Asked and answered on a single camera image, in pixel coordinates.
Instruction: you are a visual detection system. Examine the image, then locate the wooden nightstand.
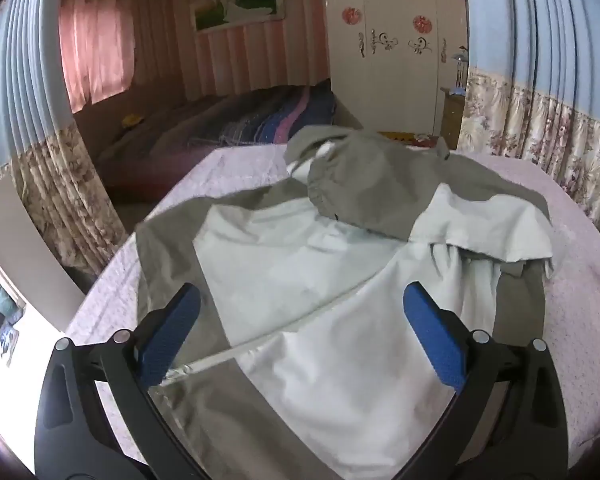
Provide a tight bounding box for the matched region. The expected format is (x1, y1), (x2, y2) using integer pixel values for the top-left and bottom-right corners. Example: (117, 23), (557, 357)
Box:
(440, 87), (467, 147)

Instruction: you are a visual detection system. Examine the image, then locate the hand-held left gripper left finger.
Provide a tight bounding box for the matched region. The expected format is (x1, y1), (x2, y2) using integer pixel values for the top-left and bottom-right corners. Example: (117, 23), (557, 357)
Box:
(34, 282), (203, 480)

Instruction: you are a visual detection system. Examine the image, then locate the white wardrobe with decals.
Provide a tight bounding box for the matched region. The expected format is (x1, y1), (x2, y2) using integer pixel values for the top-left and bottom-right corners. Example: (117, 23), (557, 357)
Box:
(320, 0), (470, 137)

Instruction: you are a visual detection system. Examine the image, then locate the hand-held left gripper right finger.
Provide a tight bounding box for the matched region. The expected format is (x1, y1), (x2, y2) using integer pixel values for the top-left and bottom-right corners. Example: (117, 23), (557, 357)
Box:
(402, 281), (568, 480)

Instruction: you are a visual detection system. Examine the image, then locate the blue floral curtain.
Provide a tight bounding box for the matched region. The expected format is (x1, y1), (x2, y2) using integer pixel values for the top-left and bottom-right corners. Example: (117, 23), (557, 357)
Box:
(455, 0), (600, 241)
(0, 0), (131, 281)

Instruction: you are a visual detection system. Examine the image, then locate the bed with striped blanket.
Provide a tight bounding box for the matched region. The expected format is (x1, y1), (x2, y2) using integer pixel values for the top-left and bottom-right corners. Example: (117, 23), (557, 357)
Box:
(75, 79), (352, 202)

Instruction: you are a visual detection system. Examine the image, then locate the grey and white jacket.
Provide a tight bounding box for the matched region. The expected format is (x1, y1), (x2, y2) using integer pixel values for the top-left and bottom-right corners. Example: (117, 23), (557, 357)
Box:
(136, 125), (555, 480)

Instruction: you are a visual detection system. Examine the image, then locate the pink window curtain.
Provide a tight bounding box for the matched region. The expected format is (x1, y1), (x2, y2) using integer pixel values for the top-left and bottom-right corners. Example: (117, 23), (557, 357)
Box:
(59, 0), (137, 113)

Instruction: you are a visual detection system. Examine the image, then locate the green landscape wall painting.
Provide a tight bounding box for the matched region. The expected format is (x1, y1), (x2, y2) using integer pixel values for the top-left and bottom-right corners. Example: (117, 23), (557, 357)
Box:
(190, 0), (285, 35)

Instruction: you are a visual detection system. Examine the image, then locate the pink bedspread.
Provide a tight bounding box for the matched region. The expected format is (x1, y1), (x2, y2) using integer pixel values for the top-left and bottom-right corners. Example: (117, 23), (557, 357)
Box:
(65, 141), (600, 480)

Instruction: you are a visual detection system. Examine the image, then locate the small table lamp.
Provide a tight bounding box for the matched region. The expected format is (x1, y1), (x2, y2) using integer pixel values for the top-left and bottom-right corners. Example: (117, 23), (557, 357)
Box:
(450, 45), (469, 96)

